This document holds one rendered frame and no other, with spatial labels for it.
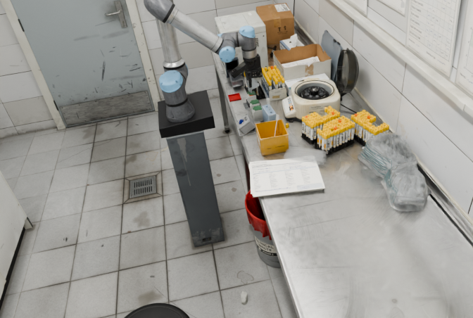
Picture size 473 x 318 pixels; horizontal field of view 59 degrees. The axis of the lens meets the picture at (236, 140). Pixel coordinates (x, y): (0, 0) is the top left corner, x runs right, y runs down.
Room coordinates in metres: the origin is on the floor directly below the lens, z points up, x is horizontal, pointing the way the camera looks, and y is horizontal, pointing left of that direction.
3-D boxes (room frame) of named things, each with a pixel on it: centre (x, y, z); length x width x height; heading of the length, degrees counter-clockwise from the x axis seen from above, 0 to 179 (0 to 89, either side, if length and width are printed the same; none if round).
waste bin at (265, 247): (1.66, -0.18, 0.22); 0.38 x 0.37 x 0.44; 6
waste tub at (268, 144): (1.58, -0.17, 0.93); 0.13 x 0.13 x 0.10; 3
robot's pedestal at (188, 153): (1.88, 0.27, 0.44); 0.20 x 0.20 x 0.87; 6
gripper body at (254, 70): (1.97, -0.13, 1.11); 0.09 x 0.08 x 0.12; 98
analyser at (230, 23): (2.48, -0.12, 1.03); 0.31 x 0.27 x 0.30; 6
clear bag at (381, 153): (1.34, -0.63, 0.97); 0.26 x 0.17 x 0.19; 22
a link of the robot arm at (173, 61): (2.01, 0.27, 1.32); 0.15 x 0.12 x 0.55; 175
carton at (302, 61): (2.21, -0.44, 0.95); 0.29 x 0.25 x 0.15; 96
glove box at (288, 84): (2.03, -0.44, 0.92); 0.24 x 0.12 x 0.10; 96
